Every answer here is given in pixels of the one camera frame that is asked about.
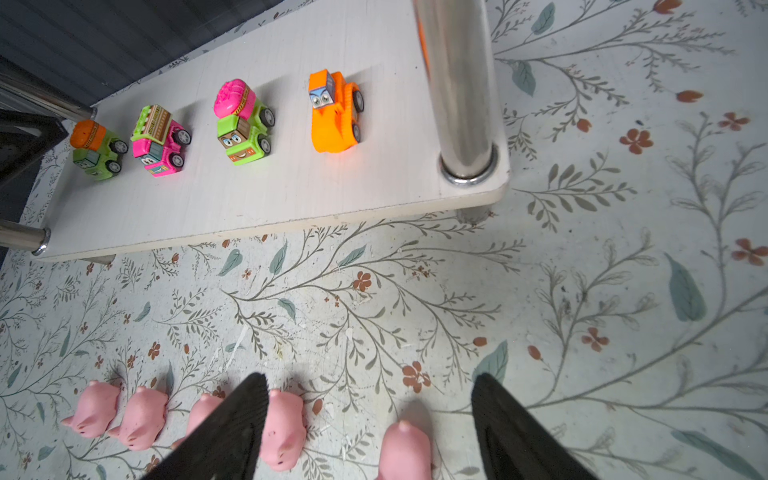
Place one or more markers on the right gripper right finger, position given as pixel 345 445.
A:
pixel 513 445

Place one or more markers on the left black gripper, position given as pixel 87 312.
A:
pixel 25 138

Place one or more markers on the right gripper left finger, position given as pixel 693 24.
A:
pixel 226 444

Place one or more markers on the green orange mixer toy truck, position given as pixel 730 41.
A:
pixel 97 151

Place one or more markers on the green pink mixer toy truck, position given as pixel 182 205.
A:
pixel 244 123

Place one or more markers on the orange toy bulldozer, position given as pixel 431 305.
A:
pixel 336 105

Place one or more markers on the white two-tier shelf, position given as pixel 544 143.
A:
pixel 432 135

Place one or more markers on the pink pig toy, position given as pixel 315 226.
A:
pixel 284 433
pixel 96 408
pixel 405 453
pixel 144 418
pixel 198 414

